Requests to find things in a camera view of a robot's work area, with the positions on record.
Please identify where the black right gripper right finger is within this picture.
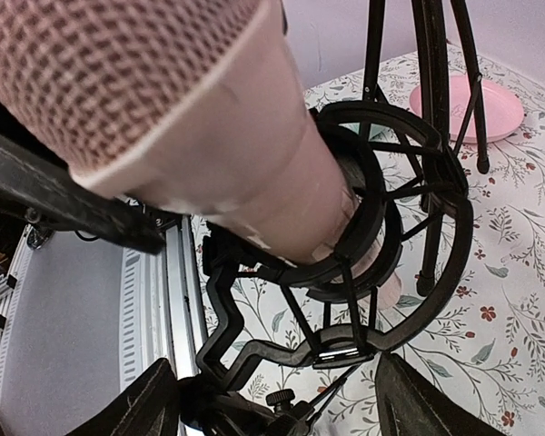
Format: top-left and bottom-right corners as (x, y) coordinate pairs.
(375, 353), (498, 436)

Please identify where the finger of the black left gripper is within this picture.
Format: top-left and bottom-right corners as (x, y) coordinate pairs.
(0, 134), (164, 254)

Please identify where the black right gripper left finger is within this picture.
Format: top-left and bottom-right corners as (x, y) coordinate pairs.
(70, 358), (180, 435)

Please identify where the black tripod shock-mount stand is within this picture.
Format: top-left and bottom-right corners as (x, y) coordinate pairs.
(179, 101), (473, 435)

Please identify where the pink toy microphone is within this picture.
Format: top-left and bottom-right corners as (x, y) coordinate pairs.
(0, 1), (359, 265)

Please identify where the floral patterned table mat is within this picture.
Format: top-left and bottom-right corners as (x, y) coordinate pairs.
(200, 45), (545, 435)

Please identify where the pink plate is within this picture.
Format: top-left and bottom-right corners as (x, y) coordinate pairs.
(408, 74), (524, 145)

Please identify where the black music stand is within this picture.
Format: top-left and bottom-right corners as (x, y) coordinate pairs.
(362, 0), (490, 296)

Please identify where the aluminium front rail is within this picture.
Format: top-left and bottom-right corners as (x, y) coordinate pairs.
(0, 213), (210, 436)

